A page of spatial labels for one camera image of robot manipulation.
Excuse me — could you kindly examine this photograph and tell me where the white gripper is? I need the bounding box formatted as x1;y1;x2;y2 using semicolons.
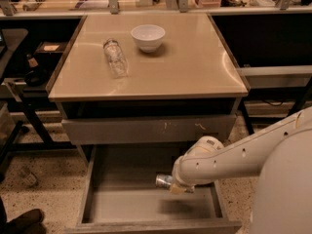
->
170;159;209;195

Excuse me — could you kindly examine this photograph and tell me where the silver redbull can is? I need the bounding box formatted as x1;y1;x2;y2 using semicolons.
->
155;175;173;189

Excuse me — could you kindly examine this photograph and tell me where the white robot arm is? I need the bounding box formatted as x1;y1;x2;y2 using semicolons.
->
170;107;312;234

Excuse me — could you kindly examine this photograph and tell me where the open grey middle drawer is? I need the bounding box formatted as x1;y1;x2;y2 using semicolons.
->
64;142;241;234

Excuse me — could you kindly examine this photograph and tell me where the closed grey top drawer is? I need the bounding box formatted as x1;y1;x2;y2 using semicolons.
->
61;115;236;145

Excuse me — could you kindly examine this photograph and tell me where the grey drawer cabinet with counter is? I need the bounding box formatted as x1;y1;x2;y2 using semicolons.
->
45;11;252;168

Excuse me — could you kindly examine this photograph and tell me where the clear plastic water bottle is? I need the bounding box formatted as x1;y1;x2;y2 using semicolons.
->
103;38;128;78

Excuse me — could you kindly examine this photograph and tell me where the crumpled plastic on floor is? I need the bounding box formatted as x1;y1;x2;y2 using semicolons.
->
19;167;38;187

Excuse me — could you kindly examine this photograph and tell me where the black shoe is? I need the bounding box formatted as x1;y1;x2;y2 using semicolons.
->
0;209;46;234

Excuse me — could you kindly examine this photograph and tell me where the white ceramic bowl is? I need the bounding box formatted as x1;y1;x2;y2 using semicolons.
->
131;24;166;53

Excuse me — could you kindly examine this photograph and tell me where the black round object under desk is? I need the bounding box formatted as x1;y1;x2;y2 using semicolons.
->
24;69;48;87

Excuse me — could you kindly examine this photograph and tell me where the black desk at left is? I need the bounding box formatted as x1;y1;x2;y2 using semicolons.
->
0;28;75;166

